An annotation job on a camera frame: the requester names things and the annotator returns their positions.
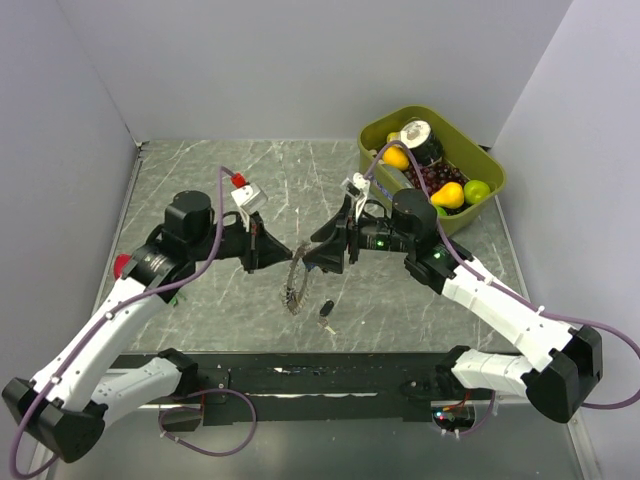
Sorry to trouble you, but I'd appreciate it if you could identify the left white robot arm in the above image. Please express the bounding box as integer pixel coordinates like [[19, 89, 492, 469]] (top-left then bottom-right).
[[2, 185, 292, 463]]

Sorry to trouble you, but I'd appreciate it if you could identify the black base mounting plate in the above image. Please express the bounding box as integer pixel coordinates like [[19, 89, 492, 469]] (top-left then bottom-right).
[[107, 351, 496, 427]]

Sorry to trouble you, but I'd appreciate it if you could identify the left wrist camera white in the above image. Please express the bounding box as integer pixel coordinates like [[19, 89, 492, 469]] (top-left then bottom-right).
[[231, 173, 268, 222]]

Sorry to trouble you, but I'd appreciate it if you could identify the large metal keyring with keys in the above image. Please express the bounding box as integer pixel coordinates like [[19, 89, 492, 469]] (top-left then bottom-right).
[[281, 241, 311, 316]]

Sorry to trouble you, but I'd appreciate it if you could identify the dark red grapes bunch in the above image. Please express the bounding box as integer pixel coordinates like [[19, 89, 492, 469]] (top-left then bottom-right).
[[404, 160, 468, 216]]

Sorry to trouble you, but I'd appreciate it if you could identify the loose black-headed key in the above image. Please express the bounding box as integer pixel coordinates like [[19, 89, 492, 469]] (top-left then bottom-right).
[[318, 300, 336, 335]]

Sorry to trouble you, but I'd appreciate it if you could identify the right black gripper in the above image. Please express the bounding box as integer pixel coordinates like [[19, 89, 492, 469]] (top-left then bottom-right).
[[302, 194, 414, 274]]

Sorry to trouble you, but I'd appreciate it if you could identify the olive green plastic bin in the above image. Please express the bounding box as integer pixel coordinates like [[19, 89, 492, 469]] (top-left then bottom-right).
[[358, 105, 506, 235]]

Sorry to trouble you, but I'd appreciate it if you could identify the orange fruit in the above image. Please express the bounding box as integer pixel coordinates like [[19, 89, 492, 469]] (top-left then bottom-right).
[[382, 146, 410, 171]]

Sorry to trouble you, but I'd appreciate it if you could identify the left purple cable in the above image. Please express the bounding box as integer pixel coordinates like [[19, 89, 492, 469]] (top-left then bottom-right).
[[8, 166, 260, 476]]

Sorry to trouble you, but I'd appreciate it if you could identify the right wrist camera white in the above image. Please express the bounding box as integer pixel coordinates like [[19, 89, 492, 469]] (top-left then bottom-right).
[[341, 172, 371, 226]]

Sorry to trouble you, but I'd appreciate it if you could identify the green lime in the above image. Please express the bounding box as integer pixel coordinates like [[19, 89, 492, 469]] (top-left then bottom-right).
[[463, 180, 492, 205]]

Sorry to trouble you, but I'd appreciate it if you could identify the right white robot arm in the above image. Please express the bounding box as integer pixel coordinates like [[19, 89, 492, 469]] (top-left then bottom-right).
[[303, 189, 603, 423]]

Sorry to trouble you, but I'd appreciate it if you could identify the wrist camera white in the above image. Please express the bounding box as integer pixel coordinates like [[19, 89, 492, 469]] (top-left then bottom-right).
[[231, 173, 268, 222], [341, 172, 371, 226]]

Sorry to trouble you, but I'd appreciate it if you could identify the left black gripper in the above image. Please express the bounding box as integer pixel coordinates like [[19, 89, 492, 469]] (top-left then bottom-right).
[[188, 206, 292, 273]]

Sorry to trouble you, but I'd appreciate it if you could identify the yellow pear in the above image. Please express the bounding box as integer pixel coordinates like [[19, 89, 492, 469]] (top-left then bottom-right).
[[430, 182, 465, 209]]

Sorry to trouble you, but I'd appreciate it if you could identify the black can with white lid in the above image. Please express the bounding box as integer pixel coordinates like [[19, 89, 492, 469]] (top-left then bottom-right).
[[399, 118, 444, 166]]

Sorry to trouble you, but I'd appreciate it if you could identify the red dragon fruit toy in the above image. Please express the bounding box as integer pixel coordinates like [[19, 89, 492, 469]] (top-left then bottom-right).
[[113, 253, 131, 279]]

